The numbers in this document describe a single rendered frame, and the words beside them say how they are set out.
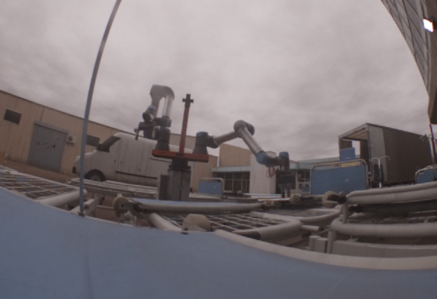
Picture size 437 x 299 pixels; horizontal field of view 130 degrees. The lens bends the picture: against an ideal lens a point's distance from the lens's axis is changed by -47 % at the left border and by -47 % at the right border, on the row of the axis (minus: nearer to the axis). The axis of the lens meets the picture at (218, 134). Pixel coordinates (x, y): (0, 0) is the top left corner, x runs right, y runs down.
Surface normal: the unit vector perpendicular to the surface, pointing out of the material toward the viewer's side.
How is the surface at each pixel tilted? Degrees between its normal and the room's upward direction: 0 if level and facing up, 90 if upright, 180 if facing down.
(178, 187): 90
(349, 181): 90
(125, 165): 88
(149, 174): 93
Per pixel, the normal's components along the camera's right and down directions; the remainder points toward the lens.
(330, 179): -0.83, -0.21
